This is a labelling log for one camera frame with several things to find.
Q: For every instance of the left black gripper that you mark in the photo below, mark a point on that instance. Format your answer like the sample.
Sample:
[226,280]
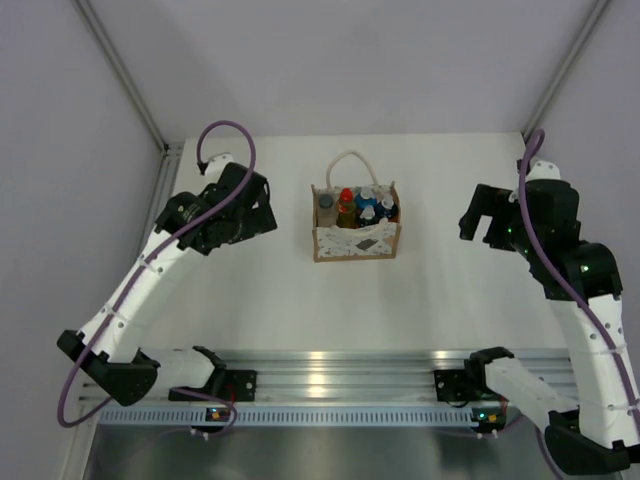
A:
[259,219]

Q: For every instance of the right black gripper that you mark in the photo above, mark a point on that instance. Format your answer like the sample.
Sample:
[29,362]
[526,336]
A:
[491,202]

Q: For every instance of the clear bottle dark cap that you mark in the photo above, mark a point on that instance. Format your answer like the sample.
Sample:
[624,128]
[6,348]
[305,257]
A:
[326,212]

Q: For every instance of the yellow bottle red cap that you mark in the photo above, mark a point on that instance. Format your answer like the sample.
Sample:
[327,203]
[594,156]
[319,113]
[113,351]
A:
[346,208]

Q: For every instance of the burlap canvas tote bag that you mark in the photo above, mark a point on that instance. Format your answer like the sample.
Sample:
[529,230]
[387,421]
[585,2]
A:
[375,242]

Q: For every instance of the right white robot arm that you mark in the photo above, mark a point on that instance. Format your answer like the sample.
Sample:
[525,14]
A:
[597,433]

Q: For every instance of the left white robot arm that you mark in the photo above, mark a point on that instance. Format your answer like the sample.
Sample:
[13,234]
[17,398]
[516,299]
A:
[108,347]

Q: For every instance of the aluminium rail frame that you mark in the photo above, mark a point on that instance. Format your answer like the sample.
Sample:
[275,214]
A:
[367,330]

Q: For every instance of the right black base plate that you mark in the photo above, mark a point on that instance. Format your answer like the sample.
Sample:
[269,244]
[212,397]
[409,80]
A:
[456,388]

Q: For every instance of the perforated cable duct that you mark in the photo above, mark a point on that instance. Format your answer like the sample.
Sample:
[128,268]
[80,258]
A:
[262,416]

